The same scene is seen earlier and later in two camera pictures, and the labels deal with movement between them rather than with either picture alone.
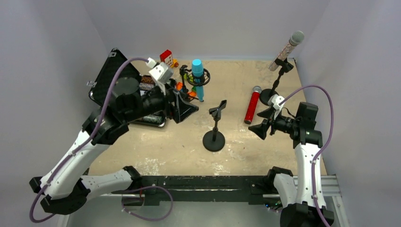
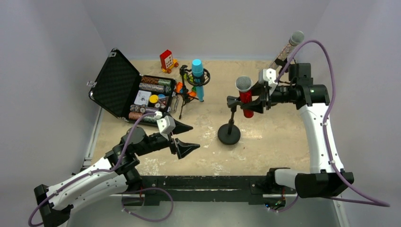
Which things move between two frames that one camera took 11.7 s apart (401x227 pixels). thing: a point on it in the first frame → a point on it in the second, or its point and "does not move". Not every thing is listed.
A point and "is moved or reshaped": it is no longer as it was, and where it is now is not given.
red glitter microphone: x=254 y=98 is moved or reshaped
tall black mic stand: x=214 y=140 → x=230 y=134
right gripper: x=269 y=123 → x=267 y=96
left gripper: x=173 y=104 → x=172 y=141
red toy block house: x=166 y=56 does not move
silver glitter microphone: x=296 y=38 does not move
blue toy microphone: x=197 y=71 does not move
